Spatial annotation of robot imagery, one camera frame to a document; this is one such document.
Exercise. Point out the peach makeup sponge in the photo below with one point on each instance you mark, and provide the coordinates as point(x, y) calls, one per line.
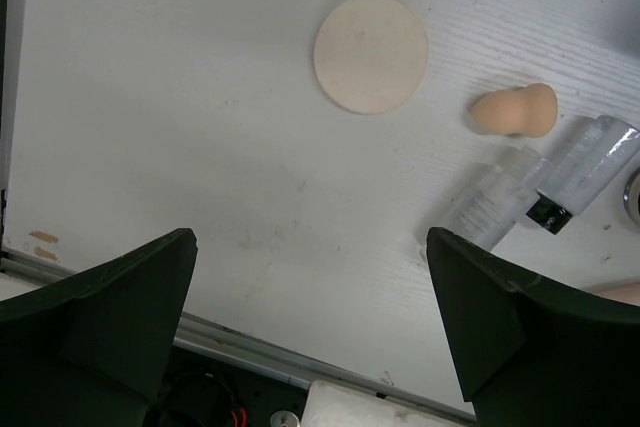
point(529, 111)

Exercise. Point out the aluminium rail left edge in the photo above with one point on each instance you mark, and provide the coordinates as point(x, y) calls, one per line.
point(12, 24)

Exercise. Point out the black round compact jar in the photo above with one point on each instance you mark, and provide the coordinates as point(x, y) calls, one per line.
point(631, 194)

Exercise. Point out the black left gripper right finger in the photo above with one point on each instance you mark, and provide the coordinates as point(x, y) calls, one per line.
point(528, 350)

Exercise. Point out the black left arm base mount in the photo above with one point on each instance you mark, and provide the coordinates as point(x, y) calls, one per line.
point(197, 390)

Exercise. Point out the clear bottle black cap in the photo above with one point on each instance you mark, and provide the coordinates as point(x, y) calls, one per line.
point(594, 155)

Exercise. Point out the round beige powder puff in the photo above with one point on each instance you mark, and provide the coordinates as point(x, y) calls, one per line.
point(370, 56)

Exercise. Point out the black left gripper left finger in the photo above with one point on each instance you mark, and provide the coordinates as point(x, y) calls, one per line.
point(91, 349)

